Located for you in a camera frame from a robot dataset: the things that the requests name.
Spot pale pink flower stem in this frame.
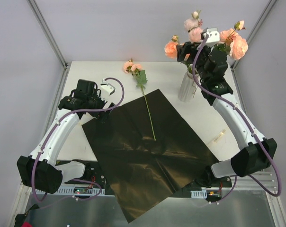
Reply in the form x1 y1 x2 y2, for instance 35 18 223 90
184 10 203 43

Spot black wrapping paper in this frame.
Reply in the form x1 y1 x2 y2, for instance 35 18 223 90
82 90 217 222

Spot cream ribbon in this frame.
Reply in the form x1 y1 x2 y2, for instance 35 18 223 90
207 129 226 146

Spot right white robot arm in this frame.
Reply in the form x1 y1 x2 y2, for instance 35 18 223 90
177 42 277 187

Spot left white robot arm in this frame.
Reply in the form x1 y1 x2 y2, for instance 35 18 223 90
17 79 115 194

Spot white ribbed vase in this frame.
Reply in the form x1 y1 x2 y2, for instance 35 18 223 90
178 70 197 102

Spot red object bottom corner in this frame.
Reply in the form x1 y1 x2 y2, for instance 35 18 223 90
14 222 33 227

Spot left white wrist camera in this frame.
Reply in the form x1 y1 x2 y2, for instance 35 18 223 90
100 79 116 99

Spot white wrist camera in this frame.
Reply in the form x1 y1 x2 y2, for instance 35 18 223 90
100 79 116 99
201 28 220 47

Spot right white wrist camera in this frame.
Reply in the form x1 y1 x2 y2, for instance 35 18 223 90
201 28 220 47

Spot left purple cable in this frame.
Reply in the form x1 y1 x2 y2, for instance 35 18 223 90
31 77 125 209

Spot purple cable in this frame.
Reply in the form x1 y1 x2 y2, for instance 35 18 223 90
191 37 283 209
31 77 125 209

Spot left aluminium frame post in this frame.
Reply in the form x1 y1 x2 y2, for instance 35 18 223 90
27 0 72 70

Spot aluminium frame post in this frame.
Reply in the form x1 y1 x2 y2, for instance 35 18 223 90
230 0 277 71
27 0 72 70

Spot right aluminium frame post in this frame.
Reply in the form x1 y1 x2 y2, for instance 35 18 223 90
230 0 277 71

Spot left white cable duct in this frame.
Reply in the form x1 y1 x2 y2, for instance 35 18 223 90
54 186 105 197

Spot white cable duct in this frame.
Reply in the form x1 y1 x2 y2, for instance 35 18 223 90
54 186 105 197
190 189 207 199

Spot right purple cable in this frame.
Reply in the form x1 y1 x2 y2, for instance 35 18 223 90
191 37 283 209

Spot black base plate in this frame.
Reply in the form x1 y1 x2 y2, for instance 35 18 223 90
73 159 232 201

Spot right white cable duct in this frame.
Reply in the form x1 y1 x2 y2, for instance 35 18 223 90
190 189 207 199

